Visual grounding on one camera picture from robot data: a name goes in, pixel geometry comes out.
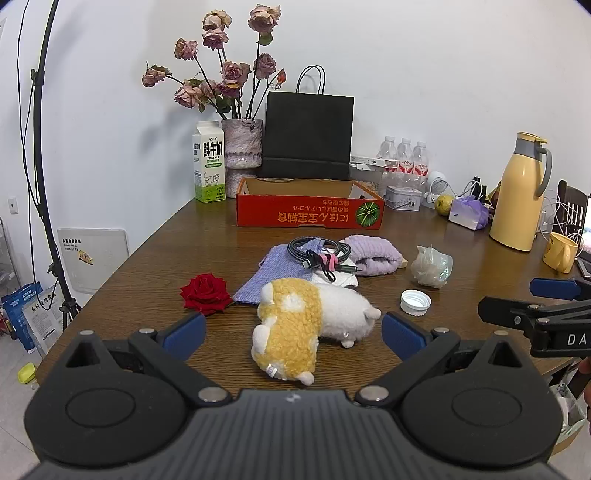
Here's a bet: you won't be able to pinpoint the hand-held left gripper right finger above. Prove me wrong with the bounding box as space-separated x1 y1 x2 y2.
355 311 527 408

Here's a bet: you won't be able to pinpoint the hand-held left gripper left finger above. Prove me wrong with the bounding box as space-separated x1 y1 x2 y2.
65 313 232 408

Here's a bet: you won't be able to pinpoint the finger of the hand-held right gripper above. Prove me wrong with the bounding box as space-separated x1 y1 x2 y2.
529 277 591 301
478 296 557 332

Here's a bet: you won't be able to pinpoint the white round lid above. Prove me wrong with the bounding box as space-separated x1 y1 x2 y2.
400 289 432 317

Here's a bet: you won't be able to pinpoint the red rose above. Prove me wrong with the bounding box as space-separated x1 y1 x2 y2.
180 273 235 317

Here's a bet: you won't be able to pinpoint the clear plastic bag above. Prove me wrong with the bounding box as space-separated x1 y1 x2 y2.
411 246 454 289

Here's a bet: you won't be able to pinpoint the white cloth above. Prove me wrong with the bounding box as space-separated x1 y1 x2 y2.
310 271 360 289

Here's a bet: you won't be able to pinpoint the purple fluffy towel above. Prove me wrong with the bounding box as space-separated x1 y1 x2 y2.
342 234 403 277

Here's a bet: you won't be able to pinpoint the yellow white plush toy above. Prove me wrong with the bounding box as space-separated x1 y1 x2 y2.
250 278 383 386

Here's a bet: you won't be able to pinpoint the purple knitted cloth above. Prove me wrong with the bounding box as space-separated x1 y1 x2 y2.
233 244 324 306

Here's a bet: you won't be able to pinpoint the grey braided cable bundle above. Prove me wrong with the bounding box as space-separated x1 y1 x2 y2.
287 237 363 282

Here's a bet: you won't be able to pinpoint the orange cardboard box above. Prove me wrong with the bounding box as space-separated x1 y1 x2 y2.
236 176 385 230

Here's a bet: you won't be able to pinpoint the yellow mug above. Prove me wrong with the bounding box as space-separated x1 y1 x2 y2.
542 232 580 274

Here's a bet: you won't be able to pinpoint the white shopping bag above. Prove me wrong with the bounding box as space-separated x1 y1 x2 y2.
550 362 589 446

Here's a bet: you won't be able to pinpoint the wooden chair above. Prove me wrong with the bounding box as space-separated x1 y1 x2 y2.
556 180 591 232

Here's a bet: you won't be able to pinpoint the yellow thermos jug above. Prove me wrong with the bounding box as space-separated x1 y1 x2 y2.
489 131 553 252

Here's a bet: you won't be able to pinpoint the purple white tissue bag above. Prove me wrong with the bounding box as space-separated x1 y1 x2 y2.
449 195 490 230

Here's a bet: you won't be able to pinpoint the white flat panel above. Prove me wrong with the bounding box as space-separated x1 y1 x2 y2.
57 227 131 295

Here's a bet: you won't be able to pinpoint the small white round device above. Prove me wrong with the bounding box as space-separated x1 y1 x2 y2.
427 172 455 204

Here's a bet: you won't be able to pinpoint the grey tin box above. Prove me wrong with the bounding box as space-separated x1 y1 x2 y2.
384 185 422 212

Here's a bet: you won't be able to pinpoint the blue printed bag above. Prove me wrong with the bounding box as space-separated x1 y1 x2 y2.
1 282 42 354
23 287 63 357

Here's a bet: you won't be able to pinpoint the clear container of seeds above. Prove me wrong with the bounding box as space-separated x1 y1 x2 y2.
355 169 393 197

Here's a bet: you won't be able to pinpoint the white green milk carton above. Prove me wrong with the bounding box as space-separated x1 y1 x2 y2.
192 121 228 204

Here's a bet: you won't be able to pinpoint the pink marbled vase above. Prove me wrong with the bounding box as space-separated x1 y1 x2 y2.
221 119 265 169

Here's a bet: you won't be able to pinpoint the black paper bag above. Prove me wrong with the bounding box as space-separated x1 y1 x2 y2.
257 65 355 181

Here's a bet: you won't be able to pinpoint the dried pink rose bouquet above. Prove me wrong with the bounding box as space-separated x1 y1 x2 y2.
141 4 287 121

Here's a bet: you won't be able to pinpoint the black light stand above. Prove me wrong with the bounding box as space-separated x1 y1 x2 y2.
28 0 83 330

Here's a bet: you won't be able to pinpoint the tangled white cables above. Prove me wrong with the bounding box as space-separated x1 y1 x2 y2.
536 189 587 241

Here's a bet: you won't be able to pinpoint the white charging cable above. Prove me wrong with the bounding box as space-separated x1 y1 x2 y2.
457 179 488 201

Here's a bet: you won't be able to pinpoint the wire storage rack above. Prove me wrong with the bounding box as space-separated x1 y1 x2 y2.
0 217 19 287

